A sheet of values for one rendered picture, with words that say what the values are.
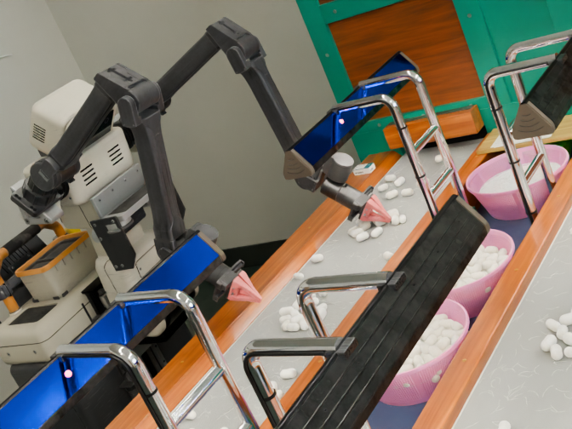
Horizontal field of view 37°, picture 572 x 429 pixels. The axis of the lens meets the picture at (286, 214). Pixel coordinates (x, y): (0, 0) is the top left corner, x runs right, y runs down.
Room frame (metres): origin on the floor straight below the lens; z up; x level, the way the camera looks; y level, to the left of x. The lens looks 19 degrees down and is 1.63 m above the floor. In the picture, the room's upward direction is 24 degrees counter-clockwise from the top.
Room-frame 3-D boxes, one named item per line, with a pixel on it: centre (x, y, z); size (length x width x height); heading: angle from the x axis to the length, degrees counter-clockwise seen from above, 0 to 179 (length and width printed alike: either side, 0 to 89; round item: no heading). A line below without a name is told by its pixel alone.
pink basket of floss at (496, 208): (2.05, -0.59, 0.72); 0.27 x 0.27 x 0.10
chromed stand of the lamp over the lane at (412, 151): (2.05, -0.32, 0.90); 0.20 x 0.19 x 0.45; 139
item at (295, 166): (2.11, -0.26, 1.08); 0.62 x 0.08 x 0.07; 139
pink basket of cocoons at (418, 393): (1.51, -0.11, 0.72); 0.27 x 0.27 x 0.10
